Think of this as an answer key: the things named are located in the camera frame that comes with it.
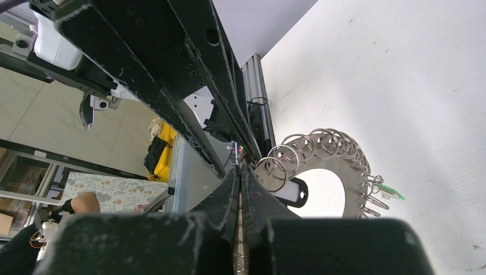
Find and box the green key tag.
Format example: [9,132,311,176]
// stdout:
[378,184,405,201]

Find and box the metal disc with keyrings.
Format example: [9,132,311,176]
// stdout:
[254,128,389,218]

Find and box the black backpack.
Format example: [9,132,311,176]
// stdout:
[144,136,172,182]

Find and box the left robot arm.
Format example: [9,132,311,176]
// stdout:
[1,1,261,177]

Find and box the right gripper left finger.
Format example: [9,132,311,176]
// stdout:
[191,166,240,274]

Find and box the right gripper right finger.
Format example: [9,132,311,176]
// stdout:
[241,164,300,274]

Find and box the floral mat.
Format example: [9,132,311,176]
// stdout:
[60,172,168,213]

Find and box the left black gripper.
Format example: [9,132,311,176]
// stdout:
[53,1,262,178]

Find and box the person forearm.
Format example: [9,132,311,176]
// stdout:
[61,192,101,214]

